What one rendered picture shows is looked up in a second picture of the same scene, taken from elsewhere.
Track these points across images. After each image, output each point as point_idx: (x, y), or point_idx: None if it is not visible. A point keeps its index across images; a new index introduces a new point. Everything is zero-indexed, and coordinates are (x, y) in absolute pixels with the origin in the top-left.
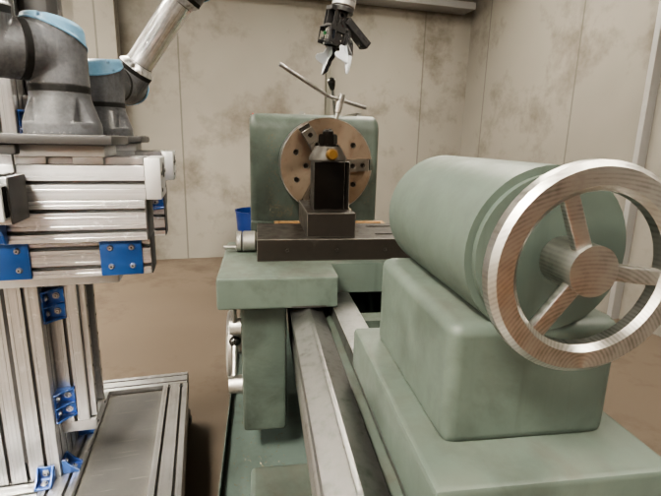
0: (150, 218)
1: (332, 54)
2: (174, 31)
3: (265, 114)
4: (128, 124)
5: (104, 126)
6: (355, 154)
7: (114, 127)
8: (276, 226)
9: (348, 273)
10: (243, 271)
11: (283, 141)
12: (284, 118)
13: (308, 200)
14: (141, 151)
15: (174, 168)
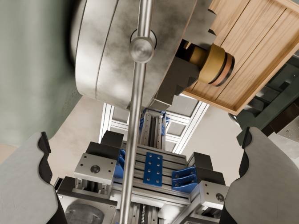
0: (209, 176)
1: (66, 221)
2: None
3: (25, 134)
4: (89, 216)
5: (101, 223)
6: None
7: (101, 219)
8: (276, 142)
9: None
10: (296, 158)
11: (68, 88)
12: (38, 106)
13: (282, 130)
14: (104, 192)
15: (101, 164)
